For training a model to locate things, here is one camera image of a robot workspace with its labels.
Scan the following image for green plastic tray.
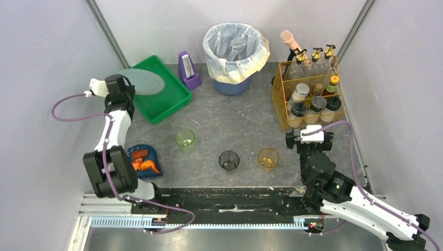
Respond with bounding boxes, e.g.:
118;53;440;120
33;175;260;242
132;55;192;124

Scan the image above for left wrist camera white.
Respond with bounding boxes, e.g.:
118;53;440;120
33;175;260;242
84;78;109;97

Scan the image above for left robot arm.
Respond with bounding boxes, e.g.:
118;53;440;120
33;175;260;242
83;74;155;203

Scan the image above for blue trash bin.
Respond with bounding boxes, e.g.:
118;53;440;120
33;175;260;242
212;76;252;96

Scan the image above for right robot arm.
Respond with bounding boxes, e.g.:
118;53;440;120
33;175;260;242
285;129;430;250

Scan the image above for purple metronome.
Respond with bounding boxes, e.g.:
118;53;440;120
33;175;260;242
178;51;202;90

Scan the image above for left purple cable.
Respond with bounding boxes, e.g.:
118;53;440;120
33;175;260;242
51;93;196;235

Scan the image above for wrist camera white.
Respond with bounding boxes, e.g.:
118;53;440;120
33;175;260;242
84;78;109;97
300;124;325;143

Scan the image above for small yellow oil bottle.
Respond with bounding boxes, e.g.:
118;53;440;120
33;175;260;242
310;83;323;98

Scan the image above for blue snack bag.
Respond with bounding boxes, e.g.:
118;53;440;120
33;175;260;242
125;144;164;180

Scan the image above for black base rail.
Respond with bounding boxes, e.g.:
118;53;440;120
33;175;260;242
131;187;324;224

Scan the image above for spice jar black lid powder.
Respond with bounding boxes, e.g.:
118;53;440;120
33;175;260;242
288;101;307;128

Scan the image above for orange chicken wing on blue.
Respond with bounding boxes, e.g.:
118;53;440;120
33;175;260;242
132;158;162;174

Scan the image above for purple cable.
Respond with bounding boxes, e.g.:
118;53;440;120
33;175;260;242
51;93;196;235
302;120;440;251

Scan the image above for green glass cup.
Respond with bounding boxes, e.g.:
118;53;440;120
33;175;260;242
175;129;195;153

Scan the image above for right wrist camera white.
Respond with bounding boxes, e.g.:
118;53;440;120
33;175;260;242
300;124;325;143

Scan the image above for spice jar black lid beans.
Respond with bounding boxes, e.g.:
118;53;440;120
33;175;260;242
320;96;342;122

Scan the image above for black microphone stand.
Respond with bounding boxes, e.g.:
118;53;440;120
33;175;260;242
282;49;298;80

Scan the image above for brown chicken piece on blue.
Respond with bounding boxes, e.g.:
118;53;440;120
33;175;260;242
131;149;148;159

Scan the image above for amber glass cup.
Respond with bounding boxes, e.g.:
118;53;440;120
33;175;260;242
258;148;280;169

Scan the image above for white plastic bin liner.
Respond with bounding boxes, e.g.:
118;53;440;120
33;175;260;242
202;22;270;85

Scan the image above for glass oil bottle dark liquid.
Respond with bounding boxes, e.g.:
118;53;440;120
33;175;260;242
286;49;307;80

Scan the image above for glass oil bottle amber residue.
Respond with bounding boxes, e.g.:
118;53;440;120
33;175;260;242
318;44;336;75

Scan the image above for beige microphone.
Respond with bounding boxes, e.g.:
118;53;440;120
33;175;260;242
280;30;302;54

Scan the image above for white blue canister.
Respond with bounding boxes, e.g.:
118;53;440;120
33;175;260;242
290;83;310;101

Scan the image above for clear glass oil bottle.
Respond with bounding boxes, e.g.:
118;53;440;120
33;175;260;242
306;47;323;77

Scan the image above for yellow wire basket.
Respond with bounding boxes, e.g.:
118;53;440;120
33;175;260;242
271;56;346;132

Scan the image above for red sauce bottle yellow cap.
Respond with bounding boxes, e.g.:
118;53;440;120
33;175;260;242
321;75;340;97

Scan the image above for dark grey glass cup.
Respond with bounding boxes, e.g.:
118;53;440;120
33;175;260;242
219;151;240;171

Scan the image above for white cable duct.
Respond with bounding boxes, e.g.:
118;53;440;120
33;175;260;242
90;216;320;231

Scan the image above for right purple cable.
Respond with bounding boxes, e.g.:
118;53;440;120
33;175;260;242
302;120;440;251

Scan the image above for grey round plate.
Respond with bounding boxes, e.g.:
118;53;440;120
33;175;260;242
118;69;165;96

